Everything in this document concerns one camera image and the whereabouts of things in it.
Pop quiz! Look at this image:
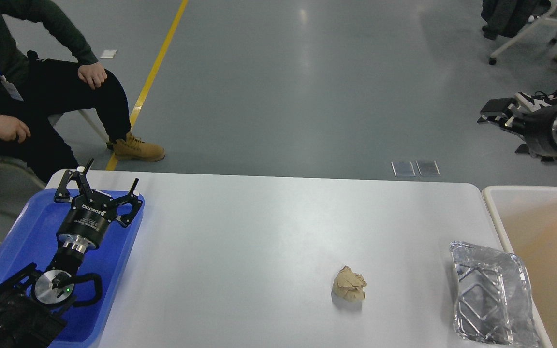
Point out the tan work boot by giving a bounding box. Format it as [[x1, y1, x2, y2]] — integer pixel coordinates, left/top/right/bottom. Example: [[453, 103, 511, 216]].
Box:
[[106, 132, 166, 161]]

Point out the white paper scrap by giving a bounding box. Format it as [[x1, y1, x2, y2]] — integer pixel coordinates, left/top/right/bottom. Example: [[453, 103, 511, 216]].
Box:
[[100, 49, 118, 59]]

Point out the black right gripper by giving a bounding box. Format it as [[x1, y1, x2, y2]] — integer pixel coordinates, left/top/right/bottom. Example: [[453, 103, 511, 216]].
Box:
[[477, 98, 557, 162]]

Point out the right floor plate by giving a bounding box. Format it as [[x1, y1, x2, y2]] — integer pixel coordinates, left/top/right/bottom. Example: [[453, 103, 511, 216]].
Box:
[[416, 160, 441, 177]]

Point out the crumpled brown paper ball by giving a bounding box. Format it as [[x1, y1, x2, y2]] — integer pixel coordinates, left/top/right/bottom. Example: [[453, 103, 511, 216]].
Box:
[[332, 266, 367, 302]]

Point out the beige waste bin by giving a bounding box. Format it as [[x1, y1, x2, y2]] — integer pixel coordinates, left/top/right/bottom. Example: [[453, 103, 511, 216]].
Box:
[[482, 186, 557, 348]]

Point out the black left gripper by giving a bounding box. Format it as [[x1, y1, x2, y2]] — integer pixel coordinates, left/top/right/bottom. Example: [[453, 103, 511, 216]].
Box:
[[54, 158, 143, 251]]

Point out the blue plastic tray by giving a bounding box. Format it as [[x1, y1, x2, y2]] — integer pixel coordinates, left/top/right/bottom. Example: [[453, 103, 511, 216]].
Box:
[[0, 189, 144, 348]]

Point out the aluminium foil tray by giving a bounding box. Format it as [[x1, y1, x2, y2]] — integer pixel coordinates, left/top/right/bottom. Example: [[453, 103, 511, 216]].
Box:
[[449, 241, 540, 348]]

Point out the floor plate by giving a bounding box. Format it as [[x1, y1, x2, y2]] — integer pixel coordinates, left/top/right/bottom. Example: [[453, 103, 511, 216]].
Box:
[[391, 161, 416, 177], [416, 160, 441, 177]]

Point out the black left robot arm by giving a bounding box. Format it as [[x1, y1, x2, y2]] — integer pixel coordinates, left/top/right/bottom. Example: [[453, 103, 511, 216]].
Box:
[[0, 163, 144, 348]]

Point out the left floor plate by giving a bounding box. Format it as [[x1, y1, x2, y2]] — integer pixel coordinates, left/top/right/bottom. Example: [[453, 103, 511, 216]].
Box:
[[391, 161, 416, 177]]

